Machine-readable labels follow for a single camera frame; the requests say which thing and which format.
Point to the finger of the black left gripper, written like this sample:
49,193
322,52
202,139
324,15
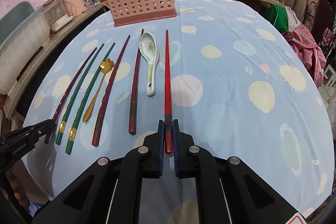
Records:
36,131

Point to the green bag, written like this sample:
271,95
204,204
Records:
277,16

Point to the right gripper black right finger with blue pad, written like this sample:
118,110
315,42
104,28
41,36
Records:
228,190

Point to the pink floral cloth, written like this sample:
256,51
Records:
308,51

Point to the dark red chopstick black band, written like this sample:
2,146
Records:
133,98

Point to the person's left hand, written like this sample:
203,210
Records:
19,192

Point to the dark wooden chair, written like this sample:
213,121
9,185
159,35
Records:
317,17

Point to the green chopstick gold band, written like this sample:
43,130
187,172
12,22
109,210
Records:
63,123
80,111

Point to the gold flower spoon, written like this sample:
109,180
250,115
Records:
97,92

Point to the light blue dotted tablecloth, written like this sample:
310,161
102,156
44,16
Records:
237,87

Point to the bright red chopstick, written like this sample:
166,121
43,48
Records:
167,104

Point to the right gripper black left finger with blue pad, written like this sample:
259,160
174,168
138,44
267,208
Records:
109,191

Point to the white ceramic soup spoon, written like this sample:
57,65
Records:
149,50

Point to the white plastic storage bin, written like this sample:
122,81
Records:
23,31

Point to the white kitchen appliance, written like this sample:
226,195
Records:
56,14

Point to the dark red chopstick patterned band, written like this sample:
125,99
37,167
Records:
105,99

